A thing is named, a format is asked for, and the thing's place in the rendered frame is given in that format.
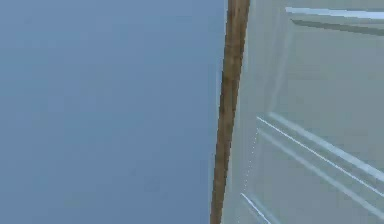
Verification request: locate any pale grey panelled door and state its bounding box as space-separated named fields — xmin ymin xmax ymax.
xmin=221 ymin=0 xmax=384 ymax=224

